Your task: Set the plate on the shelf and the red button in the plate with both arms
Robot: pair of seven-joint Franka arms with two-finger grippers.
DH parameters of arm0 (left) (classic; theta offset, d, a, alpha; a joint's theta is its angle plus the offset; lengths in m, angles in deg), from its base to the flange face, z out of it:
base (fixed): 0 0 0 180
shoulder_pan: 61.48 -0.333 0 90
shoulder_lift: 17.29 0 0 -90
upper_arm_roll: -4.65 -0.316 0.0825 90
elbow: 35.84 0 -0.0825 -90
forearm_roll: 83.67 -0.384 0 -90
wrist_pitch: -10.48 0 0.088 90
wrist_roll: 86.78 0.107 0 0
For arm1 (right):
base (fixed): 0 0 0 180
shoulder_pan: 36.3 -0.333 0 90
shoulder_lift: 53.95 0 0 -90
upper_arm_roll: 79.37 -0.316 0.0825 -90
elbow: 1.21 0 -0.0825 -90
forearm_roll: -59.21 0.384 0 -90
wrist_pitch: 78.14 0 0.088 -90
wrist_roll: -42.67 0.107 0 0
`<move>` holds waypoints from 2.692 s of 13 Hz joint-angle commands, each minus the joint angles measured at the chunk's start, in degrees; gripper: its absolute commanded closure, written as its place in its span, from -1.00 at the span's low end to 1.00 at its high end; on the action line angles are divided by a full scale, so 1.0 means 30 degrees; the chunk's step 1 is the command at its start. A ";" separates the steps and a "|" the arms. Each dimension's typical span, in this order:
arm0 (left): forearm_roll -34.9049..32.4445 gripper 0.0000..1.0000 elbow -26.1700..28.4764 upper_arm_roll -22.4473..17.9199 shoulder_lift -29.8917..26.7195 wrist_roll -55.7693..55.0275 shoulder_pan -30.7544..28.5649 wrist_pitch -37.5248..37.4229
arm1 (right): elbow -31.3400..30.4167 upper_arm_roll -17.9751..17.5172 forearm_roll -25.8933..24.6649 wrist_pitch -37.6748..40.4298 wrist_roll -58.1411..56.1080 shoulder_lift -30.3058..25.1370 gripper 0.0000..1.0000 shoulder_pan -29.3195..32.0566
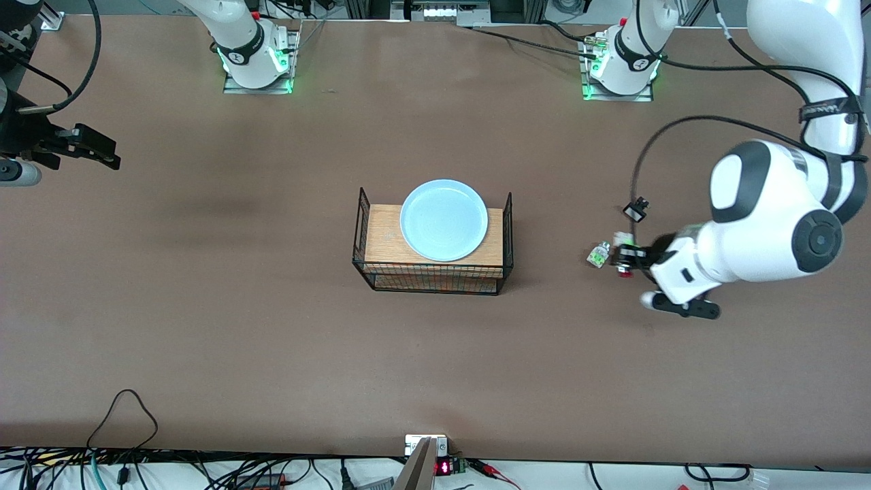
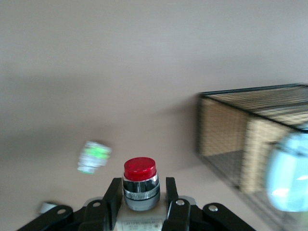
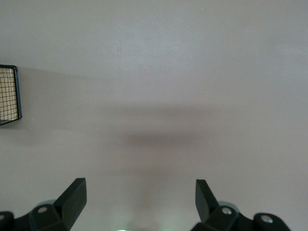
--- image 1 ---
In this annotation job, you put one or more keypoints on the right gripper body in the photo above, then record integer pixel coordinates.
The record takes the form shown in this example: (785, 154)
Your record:
(28, 139)

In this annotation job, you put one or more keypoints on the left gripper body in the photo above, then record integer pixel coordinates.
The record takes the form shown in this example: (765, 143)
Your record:
(656, 251)

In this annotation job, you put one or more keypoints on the red push button switch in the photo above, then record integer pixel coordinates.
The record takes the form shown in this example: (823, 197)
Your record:
(623, 239)

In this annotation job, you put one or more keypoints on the light blue plate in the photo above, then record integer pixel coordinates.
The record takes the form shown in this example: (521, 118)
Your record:
(444, 219)

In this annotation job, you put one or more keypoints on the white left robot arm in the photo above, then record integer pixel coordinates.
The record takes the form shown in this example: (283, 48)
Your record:
(769, 218)

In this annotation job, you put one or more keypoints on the red black clip leads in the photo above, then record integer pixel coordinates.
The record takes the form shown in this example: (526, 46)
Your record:
(493, 471)

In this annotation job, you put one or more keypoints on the red digit display module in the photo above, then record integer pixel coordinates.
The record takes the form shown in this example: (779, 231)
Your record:
(446, 467)

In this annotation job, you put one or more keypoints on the black power adapter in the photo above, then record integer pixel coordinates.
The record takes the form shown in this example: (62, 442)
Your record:
(262, 482)

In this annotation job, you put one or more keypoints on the green push button switch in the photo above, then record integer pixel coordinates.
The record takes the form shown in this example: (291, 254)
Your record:
(598, 255)

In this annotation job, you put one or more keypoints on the black push button switch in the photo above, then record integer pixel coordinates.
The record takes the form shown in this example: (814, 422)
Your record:
(635, 211)

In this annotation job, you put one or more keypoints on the aluminium corner bracket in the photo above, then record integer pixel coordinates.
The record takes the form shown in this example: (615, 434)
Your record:
(51, 15)

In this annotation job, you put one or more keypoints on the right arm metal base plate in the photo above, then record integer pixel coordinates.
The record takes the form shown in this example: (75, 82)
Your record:
(231, 87)

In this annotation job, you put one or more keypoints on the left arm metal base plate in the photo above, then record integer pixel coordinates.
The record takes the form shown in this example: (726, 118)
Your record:
(616, 97)

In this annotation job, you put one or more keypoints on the grey metal camera bracket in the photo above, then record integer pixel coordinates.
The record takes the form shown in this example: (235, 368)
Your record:
(420, 463)

